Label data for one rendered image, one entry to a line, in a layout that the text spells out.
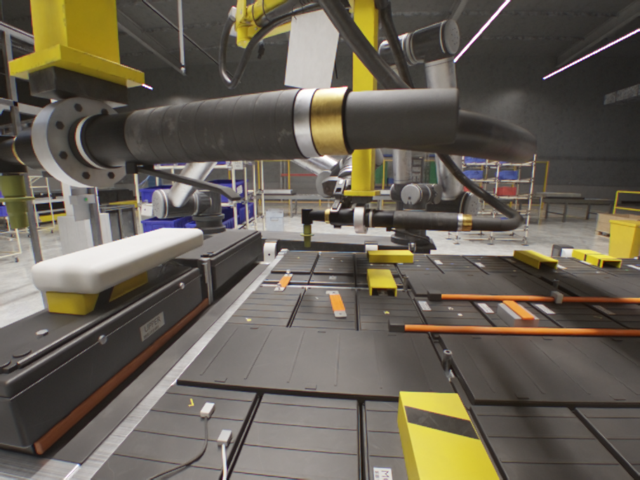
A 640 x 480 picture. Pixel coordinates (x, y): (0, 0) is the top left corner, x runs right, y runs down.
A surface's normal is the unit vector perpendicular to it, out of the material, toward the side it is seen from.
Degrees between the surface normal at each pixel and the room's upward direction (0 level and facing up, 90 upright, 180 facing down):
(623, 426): 0
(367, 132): 124
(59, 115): 90
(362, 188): 90
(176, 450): 0
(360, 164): 90
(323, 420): 0
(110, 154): 131
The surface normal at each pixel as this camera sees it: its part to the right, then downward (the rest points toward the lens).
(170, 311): 0.99, 0.02
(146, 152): -0.25, 0.79
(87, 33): 0.94, 0.07
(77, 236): -0.10, 0.20
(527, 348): 0.00, -0.98
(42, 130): -0.33, -0.01
